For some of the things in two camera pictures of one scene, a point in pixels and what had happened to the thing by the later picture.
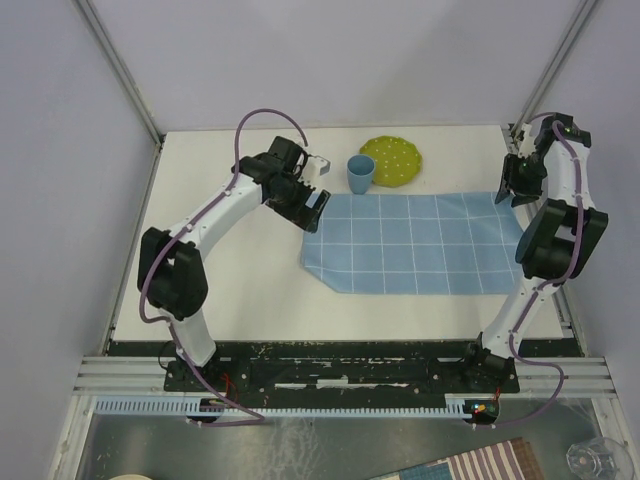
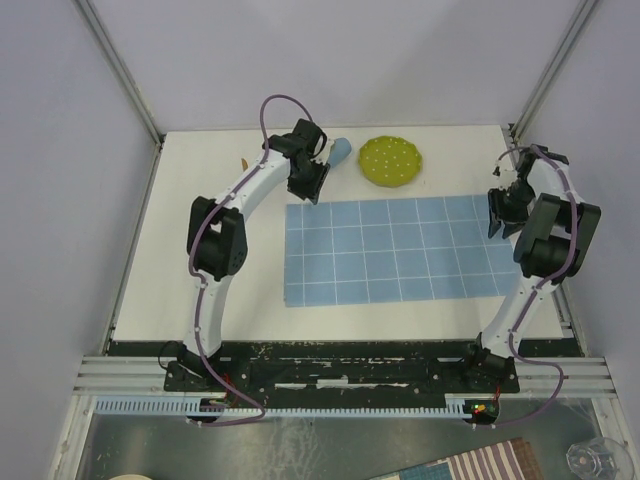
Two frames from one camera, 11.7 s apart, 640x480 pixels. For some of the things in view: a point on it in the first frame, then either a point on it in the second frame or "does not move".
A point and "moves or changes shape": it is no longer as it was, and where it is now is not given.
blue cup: (359, 170) to (340, 149)
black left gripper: (302, 215) to (311, 191)
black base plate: (337, 367) does not move
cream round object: (130, 477) does not move
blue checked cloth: (415, 243) moves or changes shape
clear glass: (602, 458) does not move
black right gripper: (510, 180) to (496, 208)
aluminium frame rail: (554, 64) does not move
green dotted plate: (397, 160) does not move
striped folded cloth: (512, 459) does not move
